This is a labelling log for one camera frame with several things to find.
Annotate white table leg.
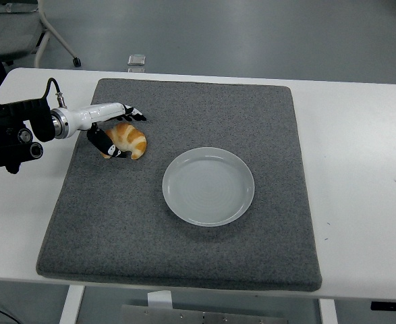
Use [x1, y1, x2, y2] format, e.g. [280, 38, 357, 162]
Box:
[318, 298, 339, 324]
[59, 285, 86, 324]

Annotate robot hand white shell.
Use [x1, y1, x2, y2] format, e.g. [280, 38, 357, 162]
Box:
[65, 101, 148, 159]

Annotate golden croissant bread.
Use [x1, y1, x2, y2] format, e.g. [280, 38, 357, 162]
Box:
[103, 121, 148, 161]

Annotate black floor cable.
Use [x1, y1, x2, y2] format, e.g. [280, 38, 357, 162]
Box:
[0, 302, 20, 324]

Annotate white frame chair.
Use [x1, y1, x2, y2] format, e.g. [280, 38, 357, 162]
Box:
[0, 0, 82, 68]

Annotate black table control panel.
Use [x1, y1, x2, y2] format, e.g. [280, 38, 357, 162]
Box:
[370, 300, 396, 311]

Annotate grey felt mat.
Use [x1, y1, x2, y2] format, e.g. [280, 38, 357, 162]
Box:
[35, 78, 322, 293]

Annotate white bracket under table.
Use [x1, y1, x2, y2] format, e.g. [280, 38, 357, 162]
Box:
[146, 290, 174, 310]

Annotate white round plate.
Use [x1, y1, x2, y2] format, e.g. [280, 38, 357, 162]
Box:
[161, 146, 255, 227]

